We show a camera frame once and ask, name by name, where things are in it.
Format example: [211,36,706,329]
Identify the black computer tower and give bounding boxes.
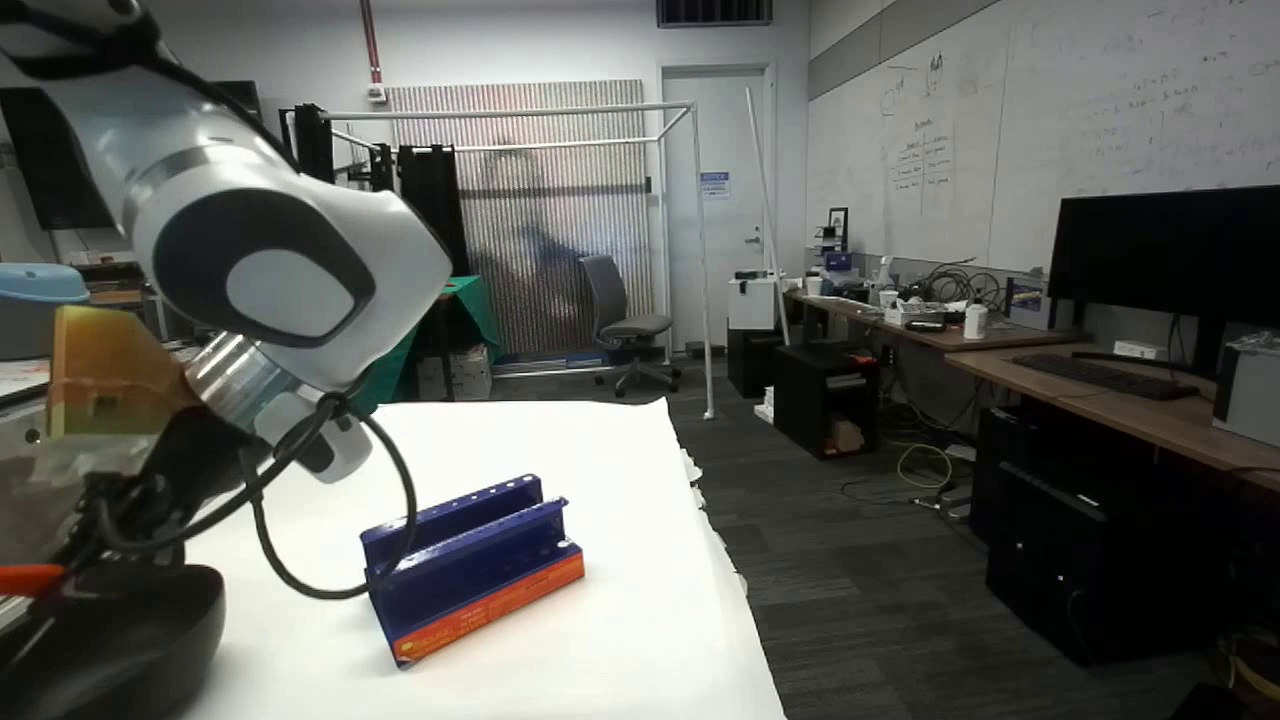
[980,455,1237,672]

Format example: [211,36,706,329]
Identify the grey office chair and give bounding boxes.
[582,247,686,401]

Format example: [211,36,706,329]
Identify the small black device stand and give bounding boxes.
[820,203,857,268]

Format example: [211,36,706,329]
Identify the blue grey device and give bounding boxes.
[0,261,98,359]

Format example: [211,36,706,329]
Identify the white paper table cover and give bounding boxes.
[182,397,793,720]

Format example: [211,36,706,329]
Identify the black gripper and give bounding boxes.
[49,401,278,610]

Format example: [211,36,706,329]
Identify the black computer monitor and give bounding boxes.
[1044,183,1280,381]

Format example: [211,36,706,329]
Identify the floor cables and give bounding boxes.
[894,435,980,520]

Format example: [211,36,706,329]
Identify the white small cart box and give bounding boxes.
[727,268,785,341]

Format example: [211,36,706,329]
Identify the red wall pipe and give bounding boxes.
[351,0,392,113]

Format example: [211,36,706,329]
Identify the blue tool rack orange base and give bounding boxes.
[358,469,592,672]

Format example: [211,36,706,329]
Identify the black ceiling vent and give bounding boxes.
[652,0,781,31]

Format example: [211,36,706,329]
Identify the grey mesh partition panel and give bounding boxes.
[380,82,668,364]

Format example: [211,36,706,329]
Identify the black cabinet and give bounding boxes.
[769,341,884,463]

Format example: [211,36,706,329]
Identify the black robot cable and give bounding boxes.
[78,389,423,606]

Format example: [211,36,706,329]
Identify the yellow translucent block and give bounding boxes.
[46,300,210,444]

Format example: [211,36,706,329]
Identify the white pipe frame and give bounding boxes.
[324,101,722,423]

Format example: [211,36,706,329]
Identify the black upright panels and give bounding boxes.
[365,139,475,286]

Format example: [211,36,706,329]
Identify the black bowl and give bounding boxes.
[0,562,229,720]

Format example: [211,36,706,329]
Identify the white door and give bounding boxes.
[659,64,781,355]

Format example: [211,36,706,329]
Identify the black keyboard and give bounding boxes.
[1010,349,1205,405]

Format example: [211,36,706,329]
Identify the green cloth covered table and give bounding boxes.
[349,274,506,418]

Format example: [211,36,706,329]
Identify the white computer box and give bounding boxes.
[1207,329,1280,451]

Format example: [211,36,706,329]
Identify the cluttered wooden desk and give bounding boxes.
[785,286,1087,359]

